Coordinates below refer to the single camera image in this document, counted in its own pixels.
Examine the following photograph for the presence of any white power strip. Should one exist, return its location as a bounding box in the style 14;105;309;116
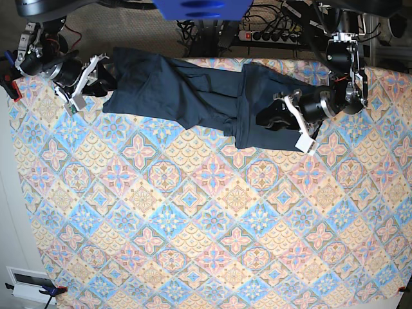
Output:
238;30;299;44

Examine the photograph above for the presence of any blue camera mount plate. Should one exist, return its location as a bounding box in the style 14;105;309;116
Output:
153;0;253;21

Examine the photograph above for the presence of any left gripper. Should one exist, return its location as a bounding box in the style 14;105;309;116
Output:
256;88;337;131

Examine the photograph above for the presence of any red black clamp upper left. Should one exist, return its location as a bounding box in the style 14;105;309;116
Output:
1;75;22;102

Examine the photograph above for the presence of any dark navy t-shirt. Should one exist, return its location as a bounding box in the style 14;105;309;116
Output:
102;48;315;151

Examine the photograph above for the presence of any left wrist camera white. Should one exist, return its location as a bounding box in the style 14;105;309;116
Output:
273;89;319;156

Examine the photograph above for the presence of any white wall outlet box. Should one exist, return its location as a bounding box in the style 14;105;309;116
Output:
6;267;53;304

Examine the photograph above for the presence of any blue clamp upper left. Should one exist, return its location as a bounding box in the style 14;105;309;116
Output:
4;50;24;69

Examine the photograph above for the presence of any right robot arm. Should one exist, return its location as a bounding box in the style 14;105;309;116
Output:
14;1;117;101

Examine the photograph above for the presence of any blue clamp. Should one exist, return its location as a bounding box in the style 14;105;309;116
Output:
4;50;24;69
5;283;68;308

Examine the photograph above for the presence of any blue clamp lower left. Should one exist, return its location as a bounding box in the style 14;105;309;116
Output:
5;283;68;308

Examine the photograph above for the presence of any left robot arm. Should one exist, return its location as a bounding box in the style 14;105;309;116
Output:
256;1;403;133

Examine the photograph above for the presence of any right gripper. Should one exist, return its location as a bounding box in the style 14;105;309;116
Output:
52;58;117;97

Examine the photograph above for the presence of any patterned colourful tablecloth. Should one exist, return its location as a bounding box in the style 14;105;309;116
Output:
8;68;411;308

